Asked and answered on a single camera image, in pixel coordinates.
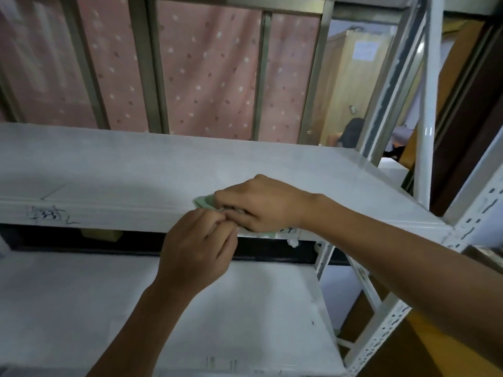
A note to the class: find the white paper sheet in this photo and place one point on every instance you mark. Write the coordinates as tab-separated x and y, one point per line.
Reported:
363	50

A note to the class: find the white metal shelving rack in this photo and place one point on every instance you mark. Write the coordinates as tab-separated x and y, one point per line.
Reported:
118	172

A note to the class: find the person's left fingers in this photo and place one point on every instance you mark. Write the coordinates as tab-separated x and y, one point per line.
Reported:
222	235

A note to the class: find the grey metal bed frame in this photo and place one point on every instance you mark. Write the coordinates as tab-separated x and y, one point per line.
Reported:
151	62

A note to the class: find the light green cloth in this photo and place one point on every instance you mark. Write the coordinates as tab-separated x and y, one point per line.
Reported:
204	202

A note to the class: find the person's right forearm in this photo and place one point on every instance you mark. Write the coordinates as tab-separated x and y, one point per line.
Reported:
412	274

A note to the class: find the small white plastic clip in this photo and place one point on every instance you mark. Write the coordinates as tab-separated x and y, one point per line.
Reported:
292	243

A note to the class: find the pink dotted curtain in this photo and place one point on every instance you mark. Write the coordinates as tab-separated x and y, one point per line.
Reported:
208	70

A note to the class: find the person's left hand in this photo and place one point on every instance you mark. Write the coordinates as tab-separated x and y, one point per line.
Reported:
184	255

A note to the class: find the light wooden wardrobe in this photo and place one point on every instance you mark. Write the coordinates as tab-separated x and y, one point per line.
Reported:
345	86

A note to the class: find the person's right hand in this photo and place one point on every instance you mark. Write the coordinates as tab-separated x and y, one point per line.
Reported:
271	204

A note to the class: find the dark brown door frame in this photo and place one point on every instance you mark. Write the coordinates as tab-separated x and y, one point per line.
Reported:
467	125

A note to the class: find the yellow cardboard box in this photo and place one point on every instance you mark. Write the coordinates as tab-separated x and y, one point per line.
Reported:
100	234

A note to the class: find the person's right fingers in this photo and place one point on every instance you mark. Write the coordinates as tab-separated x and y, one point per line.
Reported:
235	202

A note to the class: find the person's left forearm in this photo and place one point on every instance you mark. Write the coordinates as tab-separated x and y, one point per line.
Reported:
137	333

